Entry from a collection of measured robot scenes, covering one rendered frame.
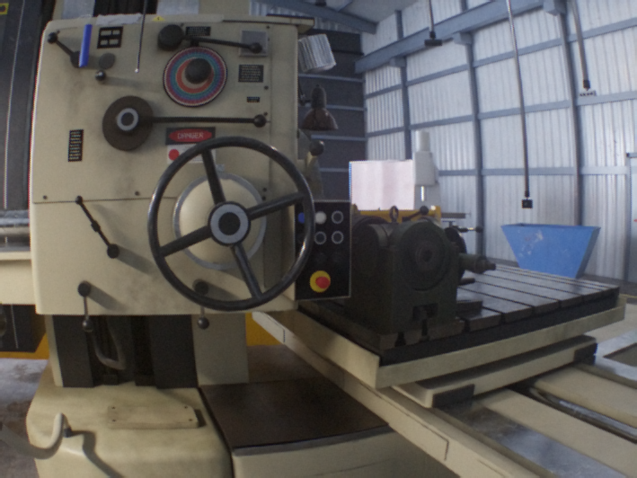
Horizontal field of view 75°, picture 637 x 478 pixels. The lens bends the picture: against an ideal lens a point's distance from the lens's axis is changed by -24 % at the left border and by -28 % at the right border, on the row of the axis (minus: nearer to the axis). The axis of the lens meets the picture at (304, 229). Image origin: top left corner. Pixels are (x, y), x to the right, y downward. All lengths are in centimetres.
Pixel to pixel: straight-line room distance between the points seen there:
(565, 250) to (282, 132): 619
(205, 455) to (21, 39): 175
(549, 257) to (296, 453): 610
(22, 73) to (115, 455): 150
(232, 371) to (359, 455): 70
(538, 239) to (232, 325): 581
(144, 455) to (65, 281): 59
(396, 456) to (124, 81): 150
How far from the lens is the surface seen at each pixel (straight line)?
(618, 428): 161
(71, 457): 167
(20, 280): 171
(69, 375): 216
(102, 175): 136
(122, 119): 130
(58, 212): 138
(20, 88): 214
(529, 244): 747
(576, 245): 728
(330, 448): 172
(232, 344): 214
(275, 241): 142
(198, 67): 131
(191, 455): 162
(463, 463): 145
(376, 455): 183
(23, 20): 223
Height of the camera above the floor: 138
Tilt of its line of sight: 4 degrees down
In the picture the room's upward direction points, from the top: straight up
